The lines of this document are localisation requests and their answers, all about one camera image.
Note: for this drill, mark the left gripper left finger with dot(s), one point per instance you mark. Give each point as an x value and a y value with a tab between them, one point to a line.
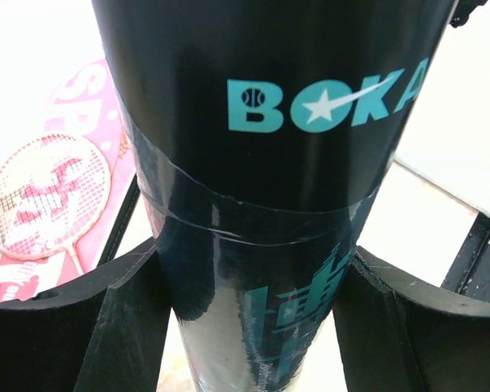
103	331

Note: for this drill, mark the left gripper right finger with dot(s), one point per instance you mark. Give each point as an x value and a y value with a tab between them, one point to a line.
397	332

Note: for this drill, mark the pink racket cover bag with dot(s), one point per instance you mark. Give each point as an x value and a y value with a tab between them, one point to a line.
85	105

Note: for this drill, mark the pink racket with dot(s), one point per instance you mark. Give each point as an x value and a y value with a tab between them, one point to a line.
53	190

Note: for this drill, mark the black shuttlecock tube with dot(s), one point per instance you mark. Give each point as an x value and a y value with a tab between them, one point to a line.
262	131

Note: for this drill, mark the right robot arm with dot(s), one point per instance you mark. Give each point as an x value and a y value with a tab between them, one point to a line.
462	12

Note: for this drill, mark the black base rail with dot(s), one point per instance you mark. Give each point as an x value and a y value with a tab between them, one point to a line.
469	274

